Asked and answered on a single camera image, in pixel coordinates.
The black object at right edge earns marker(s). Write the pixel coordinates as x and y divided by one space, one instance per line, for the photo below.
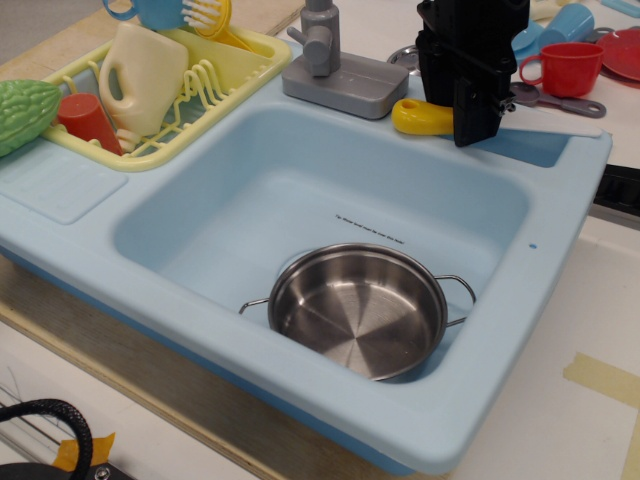
619 189

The red toy cup with handle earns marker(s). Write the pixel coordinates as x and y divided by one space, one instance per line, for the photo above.
568 69

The steel pot lid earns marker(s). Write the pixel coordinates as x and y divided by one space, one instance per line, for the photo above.
408 57

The yellow dish rack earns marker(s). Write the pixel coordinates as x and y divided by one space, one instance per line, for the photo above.
218 79

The green bitter gourd toy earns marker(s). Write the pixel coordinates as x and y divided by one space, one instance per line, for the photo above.
27 109

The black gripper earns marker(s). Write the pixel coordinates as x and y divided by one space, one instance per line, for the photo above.
476 33

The grey toy spoon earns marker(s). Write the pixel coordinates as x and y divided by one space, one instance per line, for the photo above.
530 95

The beige masking tape strip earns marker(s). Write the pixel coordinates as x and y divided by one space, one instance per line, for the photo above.
603 378

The blue cup in rack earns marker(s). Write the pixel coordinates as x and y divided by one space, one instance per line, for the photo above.
153 14

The red toy plate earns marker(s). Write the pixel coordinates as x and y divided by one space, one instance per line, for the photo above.
621 53

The red plastic cup in rack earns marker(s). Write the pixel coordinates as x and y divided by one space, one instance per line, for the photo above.
83 116

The grey toy faucet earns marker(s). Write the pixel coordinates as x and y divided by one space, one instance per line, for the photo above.
324 75

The light blue toy sink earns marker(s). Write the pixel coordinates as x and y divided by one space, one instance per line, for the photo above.
177 250

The blue toy tumbler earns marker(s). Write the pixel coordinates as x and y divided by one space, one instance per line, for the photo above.
573 23

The yellow dish brush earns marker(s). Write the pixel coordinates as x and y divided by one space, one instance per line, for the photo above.
210 19

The yellow handled white toy knife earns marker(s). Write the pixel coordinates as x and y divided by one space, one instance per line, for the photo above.
417 117

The stainless steel pot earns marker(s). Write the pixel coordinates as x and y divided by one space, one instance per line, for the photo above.
369 308

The cream plastic jug bottle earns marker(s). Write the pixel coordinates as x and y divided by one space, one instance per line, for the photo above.
140 78

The blue toy plate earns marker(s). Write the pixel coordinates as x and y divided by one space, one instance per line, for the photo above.
526 37

